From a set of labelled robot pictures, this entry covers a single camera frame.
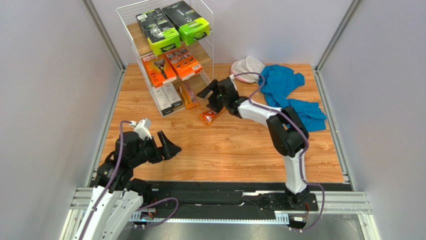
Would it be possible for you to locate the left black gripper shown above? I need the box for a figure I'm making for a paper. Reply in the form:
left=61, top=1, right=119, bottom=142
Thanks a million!
left=130, top=130, right=182, bottom=167

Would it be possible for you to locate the orange clear razor blister pack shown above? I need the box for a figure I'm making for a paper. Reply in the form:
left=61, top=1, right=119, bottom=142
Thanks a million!
left=177, top=82, right=200, bottom=109

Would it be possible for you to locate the orange razor cartridge pack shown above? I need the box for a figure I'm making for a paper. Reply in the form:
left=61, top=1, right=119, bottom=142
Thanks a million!
left=164, top=46, right=203, bottom=81

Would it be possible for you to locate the orange Gillette Fusion razor box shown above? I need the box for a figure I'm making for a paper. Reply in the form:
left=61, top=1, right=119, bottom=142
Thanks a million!
left=141, top=53, right=177, bottom=88

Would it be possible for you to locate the black green razor box small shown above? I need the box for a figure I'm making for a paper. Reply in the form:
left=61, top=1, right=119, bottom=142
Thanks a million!
left=161, top=0, right=210, bottom=46

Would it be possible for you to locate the black green razor box large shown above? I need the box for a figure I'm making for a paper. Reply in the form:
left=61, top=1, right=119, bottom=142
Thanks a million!
left=135, top=8, right=182, bottom=56

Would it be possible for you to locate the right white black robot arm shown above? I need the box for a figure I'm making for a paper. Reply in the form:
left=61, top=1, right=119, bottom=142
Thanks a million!
left=197, top=77, right=310, bottom=209

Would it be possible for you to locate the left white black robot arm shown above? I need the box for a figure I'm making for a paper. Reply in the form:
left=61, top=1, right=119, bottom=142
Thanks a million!
left=74, top=131, right=182, bottom=240

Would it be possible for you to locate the orange disposable razor pack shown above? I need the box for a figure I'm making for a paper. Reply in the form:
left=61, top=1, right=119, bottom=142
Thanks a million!
left=200, top=107, right=226, bottom=126

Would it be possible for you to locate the white pink mesh laundry bag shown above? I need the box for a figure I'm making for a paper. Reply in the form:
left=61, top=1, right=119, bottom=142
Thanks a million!
left=230, top=55, right=266, bottom=84

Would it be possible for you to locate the right white grey cosmetic box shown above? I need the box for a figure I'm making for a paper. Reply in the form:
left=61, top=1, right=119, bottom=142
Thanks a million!
left=161, top=82, right=183, bottom=108

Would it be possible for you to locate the white grey cosmetic box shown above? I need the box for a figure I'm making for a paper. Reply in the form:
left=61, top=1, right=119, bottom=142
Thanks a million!
left=161, top=82, right=183, bottom=108
left=151, top=86, right=173, bottom=116

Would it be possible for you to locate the left white grey cosmetic box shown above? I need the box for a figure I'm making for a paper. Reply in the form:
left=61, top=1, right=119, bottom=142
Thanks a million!
left=151, top=86, right=173, bottom=116

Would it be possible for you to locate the blue cloth garment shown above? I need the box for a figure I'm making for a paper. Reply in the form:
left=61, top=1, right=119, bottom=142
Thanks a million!
left=258, top=64, right=327, bottom=132

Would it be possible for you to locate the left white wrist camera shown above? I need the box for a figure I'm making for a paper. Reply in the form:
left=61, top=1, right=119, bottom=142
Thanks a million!
left=129, top=118, right=152, bottom=140

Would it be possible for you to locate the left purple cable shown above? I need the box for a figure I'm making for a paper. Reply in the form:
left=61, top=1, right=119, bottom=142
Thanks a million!
left=78, top=120, right=179, bottom=240

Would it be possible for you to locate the white wire wooden shelf unit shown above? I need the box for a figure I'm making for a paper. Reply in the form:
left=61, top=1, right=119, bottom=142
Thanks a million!
left=116, top=0, right=214, bottom=117

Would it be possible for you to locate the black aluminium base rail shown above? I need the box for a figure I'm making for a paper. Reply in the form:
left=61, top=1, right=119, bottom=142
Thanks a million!
left=69, top=179, right=374, bottom=231

